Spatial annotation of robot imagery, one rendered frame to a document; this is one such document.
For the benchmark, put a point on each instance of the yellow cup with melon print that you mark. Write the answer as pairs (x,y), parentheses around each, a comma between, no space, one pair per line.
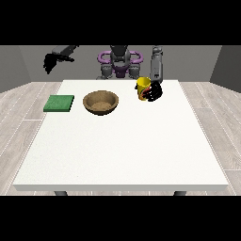
(142,87)

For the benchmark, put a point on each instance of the green square pad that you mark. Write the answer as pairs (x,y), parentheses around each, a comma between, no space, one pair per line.
(58,103)

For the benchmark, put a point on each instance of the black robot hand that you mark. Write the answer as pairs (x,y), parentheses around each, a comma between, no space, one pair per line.
(51,61)
(155,91)

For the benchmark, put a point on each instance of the dark table leg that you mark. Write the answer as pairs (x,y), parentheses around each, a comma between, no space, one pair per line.
(180,193)
(60,193)

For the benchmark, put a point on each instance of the grey robot trunk purple rings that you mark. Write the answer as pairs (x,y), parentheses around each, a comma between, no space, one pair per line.
(119,61)

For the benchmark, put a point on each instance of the brown wooden bowl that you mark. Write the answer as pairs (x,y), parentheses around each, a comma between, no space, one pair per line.
(100,102)

